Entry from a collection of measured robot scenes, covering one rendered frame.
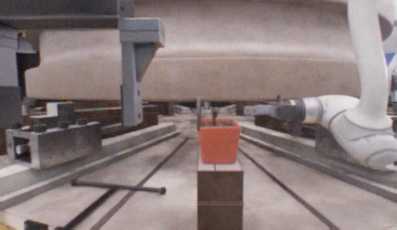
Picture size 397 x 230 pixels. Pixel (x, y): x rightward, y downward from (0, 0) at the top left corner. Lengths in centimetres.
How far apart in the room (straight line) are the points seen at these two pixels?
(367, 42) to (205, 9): 106
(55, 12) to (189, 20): 129
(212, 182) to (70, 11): 55
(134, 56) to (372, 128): 60
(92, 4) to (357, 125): 64
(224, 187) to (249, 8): 122
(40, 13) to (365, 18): 67
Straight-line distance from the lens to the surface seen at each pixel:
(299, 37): 170
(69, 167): 173
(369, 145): 67
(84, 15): 22
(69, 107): 171
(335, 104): 79
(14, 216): 146
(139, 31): 21
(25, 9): 25
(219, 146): 65
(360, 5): 70
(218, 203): 68
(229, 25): 149
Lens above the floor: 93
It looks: 5 degrees down
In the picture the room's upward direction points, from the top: straight up
